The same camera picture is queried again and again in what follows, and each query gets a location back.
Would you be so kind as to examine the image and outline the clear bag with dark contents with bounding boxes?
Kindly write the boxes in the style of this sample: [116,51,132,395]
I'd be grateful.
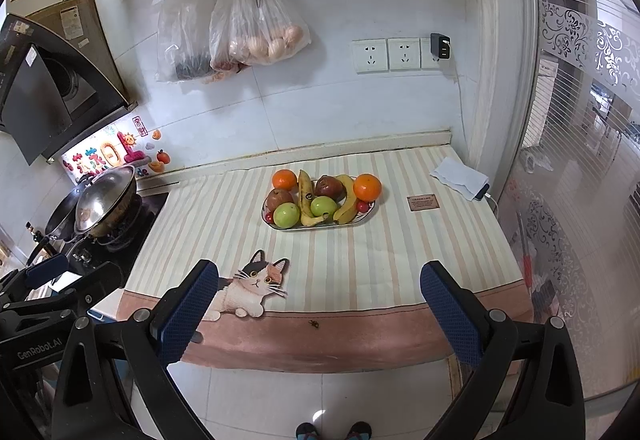
[156,0,216,84]

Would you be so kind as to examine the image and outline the colourful wall stickers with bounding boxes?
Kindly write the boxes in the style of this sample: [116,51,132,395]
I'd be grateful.
[61,115,173,181]

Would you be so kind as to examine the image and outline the black gas stove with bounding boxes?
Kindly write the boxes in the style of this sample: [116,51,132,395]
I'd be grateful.
[30,193,168,281]

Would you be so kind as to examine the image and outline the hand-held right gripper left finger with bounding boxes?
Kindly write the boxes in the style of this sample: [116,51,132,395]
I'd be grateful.
[50,259,221,440]

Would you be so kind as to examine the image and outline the white wall socket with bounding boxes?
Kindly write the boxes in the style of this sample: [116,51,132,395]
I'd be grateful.
[420,36,451,70]
[351,39,389,74]
[388,38,422,71]

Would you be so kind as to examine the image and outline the large red apple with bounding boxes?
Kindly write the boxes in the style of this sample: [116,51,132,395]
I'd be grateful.
[314,174,347,202]

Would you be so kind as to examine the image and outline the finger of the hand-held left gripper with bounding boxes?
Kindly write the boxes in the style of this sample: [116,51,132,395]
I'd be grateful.
[0,254,69,306]
[10,263,124,316]

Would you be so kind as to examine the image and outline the brownish red apple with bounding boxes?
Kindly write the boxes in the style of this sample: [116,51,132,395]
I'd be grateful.
[265,188,296,213]

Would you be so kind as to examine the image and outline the green apple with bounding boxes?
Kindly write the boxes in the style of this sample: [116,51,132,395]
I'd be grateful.
[310,196,338,218]
[272,203,301,228]

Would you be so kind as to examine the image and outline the steel wok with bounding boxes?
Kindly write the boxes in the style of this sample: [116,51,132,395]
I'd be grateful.
[75,165,137,236]

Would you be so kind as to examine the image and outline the black range hood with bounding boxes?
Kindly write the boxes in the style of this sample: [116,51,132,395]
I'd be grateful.
[0,0,138,166]

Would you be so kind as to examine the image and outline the brown cloth label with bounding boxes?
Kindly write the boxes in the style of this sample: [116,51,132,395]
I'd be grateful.
[406,193,441,212]

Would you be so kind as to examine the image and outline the orange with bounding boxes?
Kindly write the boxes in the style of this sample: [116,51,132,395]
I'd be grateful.
[354,173,383,202]
[271,169,299,192]

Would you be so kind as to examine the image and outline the black plug-in charger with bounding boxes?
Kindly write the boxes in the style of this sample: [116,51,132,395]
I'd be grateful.
[430,33,452,60]

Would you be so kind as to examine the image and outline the plain yellow banana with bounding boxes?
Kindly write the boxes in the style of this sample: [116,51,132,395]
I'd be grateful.
[332,174,360,225]

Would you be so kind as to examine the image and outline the banana with blue sticker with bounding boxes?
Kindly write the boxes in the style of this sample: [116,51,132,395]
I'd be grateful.
[298,169,333,227]

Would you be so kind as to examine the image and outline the clear bag of tan produce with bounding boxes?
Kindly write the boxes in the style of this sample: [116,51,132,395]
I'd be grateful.
[209,0,312,74]

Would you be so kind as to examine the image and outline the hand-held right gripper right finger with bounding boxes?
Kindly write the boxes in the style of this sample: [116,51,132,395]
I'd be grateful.
[419,261,586,440]

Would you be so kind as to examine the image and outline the patterned glass sliding door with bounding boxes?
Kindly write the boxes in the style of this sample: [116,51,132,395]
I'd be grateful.
[500,0,640,401]

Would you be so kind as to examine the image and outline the floral ceramic plate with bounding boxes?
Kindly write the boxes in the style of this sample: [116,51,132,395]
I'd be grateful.
[260,175,377,232]

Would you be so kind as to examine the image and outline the black wok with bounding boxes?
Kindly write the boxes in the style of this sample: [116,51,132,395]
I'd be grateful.
[25,177,138,266]

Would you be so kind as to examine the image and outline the striped cat-print tablecloth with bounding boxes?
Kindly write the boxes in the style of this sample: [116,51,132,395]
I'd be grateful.
[120,145,535,373]

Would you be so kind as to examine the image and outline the white folded cloth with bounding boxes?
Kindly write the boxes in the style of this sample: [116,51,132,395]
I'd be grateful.
[431,156,490,199]

